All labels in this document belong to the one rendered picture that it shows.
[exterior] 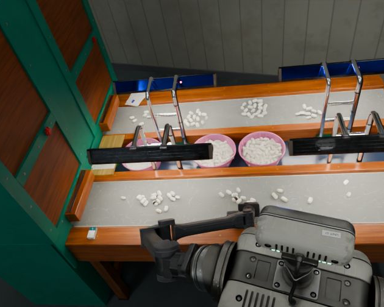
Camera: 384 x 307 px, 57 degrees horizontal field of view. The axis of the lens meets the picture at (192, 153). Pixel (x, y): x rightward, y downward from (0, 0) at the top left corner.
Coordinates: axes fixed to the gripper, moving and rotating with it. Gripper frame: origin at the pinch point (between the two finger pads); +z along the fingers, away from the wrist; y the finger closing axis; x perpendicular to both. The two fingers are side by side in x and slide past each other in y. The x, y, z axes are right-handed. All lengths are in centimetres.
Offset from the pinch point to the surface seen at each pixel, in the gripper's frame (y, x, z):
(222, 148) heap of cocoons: 14.9, -24.8, 32.7
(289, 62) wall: -40, -85, 190
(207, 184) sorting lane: 22.6, -8.3, 12.7
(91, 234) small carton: 79, 9, -17
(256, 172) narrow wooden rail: -4.6, -13.6, 15.8
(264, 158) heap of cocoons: -9.3, -19.2, 26.6
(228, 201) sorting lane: 10.5, -0.7, 3.5
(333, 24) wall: -74, -110, 158
